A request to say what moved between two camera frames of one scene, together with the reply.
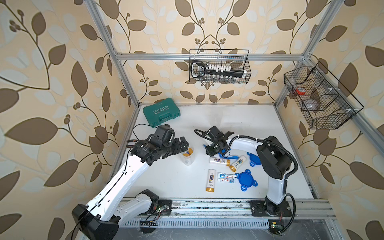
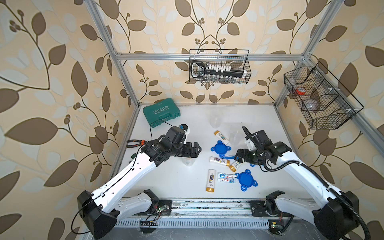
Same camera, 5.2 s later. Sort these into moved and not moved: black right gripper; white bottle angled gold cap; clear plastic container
Moved: black right gripper
Not moved: clear plastic container; white bottle angled gold cap
